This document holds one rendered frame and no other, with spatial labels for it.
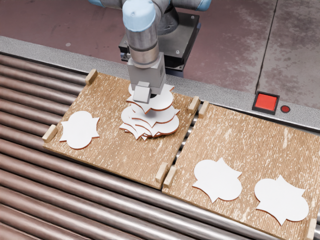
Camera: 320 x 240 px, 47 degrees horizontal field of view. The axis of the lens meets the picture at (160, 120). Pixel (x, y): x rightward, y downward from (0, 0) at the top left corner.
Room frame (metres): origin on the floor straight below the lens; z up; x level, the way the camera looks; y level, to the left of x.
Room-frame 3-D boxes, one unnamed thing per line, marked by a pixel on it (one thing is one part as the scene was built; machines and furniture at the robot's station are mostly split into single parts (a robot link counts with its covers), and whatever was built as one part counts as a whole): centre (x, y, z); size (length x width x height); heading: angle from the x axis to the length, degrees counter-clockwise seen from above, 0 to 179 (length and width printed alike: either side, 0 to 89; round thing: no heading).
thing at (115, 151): (0.74, 0.12, 0.93); 0.41 x 0.35 x 0.02; 61
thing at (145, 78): (0.71, 0.03, 1.17); 0.12 x 0.09 x 0.16; 159
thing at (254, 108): (0.75, -0.36, 0.92); 0.08 x 0.08 x 0.02; 63
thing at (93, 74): (0.95, 0.22, 0.95); 0.06 x 0.02 x 0.03; 151
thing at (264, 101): (0.75, -0.36, 0.92); 0.06 x 0.06 x 0.01; 63
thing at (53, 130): (0.72, 0.35, 0.95); 0.06 x 0.02 x 0.03; 151
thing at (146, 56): (0.73, 0.02, 1.25); 0.08 x 0.08 x 0.05
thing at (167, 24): (1.21, -0.05, 1.00); 0.15 x 0.15 x 0.10
